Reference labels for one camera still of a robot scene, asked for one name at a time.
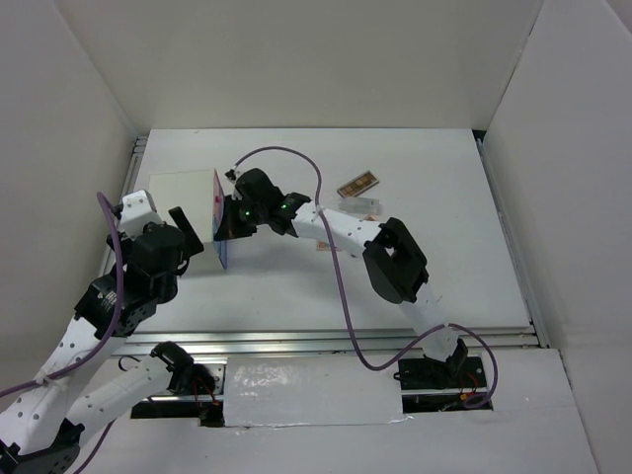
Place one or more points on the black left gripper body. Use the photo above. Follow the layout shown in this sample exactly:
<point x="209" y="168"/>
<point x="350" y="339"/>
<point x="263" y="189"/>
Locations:
<point x="127" y="247"/>

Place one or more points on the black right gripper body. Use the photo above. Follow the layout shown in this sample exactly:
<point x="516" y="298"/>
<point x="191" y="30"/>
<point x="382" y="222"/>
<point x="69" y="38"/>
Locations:
<point x="240" y="206"/>

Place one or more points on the pink drawer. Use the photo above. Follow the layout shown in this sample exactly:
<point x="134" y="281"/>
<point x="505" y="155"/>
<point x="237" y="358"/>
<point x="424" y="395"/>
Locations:
<point x="218" y="196"/>

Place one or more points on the light blue drawer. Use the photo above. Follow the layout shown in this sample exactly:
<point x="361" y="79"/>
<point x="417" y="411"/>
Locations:
<point x="216" y="224"/>

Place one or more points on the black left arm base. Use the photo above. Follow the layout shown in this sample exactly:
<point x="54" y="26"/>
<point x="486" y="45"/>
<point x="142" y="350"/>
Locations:
<point x="202" y="402"/>

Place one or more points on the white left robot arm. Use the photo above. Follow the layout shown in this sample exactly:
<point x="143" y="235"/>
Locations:
<point x="53" y="416"/>

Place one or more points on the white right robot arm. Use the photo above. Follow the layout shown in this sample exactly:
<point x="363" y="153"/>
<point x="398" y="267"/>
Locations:
<point x="395" y="264"/>

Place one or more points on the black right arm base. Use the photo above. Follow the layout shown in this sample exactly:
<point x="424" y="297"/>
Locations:
<point x="423" y="374"/>

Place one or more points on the purple blue drawer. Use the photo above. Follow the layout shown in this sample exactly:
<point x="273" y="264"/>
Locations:
<point x="221" y="251"/>

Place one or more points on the white drawer cabinet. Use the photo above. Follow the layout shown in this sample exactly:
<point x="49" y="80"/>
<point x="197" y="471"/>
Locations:
<point x="196" y="200"/>

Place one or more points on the colourful eyeshadow palette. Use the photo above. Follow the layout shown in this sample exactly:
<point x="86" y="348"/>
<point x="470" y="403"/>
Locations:
<point x="322" y="246"/>

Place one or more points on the clear lip gloss tube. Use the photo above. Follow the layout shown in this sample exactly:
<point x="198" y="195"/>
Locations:
<point x="358" y="205"/>

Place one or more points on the long brown eyeshadow palette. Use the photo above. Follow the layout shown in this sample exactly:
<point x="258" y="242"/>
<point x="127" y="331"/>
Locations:
<point x="358" y="185"/>

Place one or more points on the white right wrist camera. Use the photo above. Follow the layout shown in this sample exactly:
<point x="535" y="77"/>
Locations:
<point x="231" y="175"/>

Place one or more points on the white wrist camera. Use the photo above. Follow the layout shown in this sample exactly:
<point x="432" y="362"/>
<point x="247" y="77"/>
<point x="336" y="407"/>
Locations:
<point x="231" y="175"/>
<point x="138" y="210"/>

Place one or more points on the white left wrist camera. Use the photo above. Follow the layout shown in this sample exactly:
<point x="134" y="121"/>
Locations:
<point x="138" y="210"/>

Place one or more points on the aluminium frame rail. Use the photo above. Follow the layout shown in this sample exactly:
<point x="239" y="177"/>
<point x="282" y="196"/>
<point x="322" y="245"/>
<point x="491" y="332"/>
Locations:
<point x="304" y="342"/>

